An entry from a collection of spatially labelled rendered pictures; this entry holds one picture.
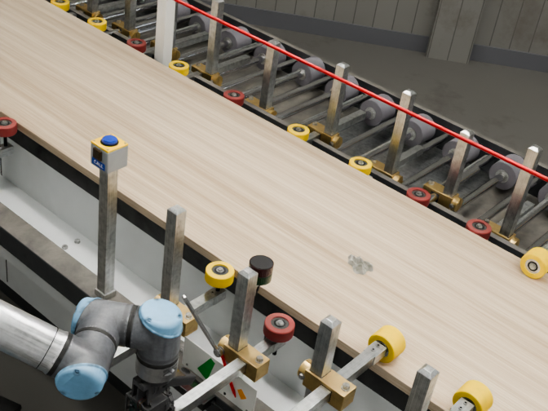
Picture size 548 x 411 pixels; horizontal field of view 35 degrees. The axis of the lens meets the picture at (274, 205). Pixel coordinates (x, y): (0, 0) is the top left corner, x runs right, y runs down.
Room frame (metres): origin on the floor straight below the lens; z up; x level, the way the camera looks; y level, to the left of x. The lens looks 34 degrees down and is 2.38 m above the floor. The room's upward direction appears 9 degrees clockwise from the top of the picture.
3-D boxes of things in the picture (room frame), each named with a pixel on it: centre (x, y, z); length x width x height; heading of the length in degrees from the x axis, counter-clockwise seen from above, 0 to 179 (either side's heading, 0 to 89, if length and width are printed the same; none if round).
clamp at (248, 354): (1.60, 0.02, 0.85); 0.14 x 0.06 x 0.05; 54
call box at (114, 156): (1.91, 0.45, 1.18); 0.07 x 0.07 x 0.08; 54
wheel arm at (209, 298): (1.69, 0.23, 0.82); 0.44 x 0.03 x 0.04; 144
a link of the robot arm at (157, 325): (1.32, 0.20, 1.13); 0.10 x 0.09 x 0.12; 90
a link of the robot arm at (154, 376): (1.32, 0.19, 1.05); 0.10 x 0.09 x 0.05; 54
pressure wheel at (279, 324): (1.67, -0.06, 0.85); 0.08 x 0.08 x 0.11
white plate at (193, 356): (1.60, 0.07, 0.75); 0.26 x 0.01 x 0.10; 54
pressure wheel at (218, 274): (1.85, 0.12, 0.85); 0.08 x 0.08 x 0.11
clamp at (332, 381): (1.45, -0.18, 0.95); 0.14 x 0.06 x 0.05; 54
